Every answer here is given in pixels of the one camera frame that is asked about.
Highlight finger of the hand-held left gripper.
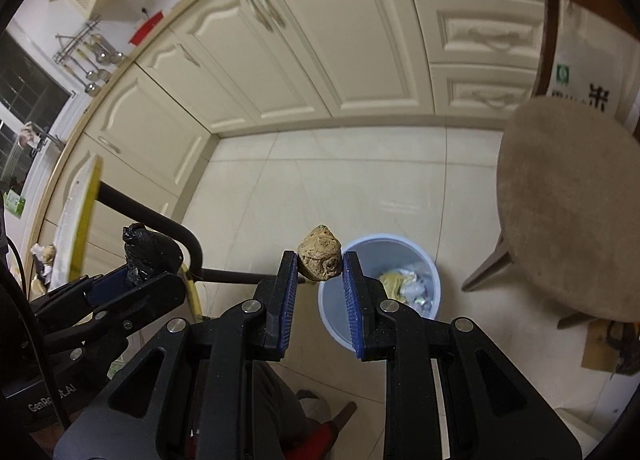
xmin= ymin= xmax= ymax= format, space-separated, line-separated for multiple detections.
xmin=30 ymin=267 xmax=132 ymax=326
xmin=45 ymin=274 xmax=186 ymax=381

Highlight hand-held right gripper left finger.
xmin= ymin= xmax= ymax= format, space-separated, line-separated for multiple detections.
xmin=52 ymin=250 xmax=300 ymax=460

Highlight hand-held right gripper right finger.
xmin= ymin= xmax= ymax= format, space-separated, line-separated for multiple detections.
xmin=341 ymin=251 xmax=583 ymax=460

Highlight black plastic bag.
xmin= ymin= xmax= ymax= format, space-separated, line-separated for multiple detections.
xmin=122 ymin=222 xmax=184 ymax=287

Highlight brown lump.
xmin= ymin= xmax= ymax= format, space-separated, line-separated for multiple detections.
xmin=297 ymin=224 xmax=344 ymax=282

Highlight pale blue trash bin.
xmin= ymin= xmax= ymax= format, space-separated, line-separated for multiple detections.
xmin=317 ymin=235 xmax=442 ymax=353

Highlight heap of discarded wrappers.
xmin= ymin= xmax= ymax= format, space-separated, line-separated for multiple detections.
xmin=377 ymin=267 xmax=436 ymax=316

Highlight round white table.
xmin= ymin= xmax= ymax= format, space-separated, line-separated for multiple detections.
xmin=52 ymin=155 xmax=306 ymax=326

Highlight grey slipper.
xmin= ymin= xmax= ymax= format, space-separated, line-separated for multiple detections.
xmin=296 ymin=389 xmax=332 ymax=423

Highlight person's leg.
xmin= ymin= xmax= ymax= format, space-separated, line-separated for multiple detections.
xmin=250 ymin=365 xmax=311 ymax=460

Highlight green bottle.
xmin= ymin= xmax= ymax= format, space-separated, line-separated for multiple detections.
xmin=2 ymin=187 xmax=28 ymax=218

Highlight red plastic item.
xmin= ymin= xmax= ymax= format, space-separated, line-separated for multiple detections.
xmin=300 ymin=402 xmax=358 ymax=456

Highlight window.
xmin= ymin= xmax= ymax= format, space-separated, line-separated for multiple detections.
xmin=0 ymin=32 xmax=71 ymax=181

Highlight row of hanging utensils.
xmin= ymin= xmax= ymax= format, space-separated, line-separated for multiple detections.
xmin=62 ymin=32 xmax=125 ymax=97

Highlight wooden chair beige seat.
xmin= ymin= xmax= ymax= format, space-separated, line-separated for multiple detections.
xmin=460 ymin=0 xmax=640 ymax=331

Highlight cardboard piece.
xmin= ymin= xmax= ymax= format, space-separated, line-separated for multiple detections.
xmin=580 ymin=317 xmax=636 ymax=376

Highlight metal utensil rack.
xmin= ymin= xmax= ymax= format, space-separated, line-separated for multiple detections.
xmin=52 ymin=15 xmax=103 ymax=63

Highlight red basin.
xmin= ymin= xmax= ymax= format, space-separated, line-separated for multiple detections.
xmin=129 ymin=10 xmax=165 ymax=46

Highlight cream kitchen cabinets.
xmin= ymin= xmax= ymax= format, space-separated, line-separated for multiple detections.
xmin=30 ymin=0 xmax=551 ymax=291

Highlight white sack green label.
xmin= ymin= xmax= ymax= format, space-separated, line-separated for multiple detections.
xmin=547 ymin=0 xmax=640 ymax=141

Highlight black cable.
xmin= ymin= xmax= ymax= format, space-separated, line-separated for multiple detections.
xmin=0 ymin=235 xmax=71 ymax=431

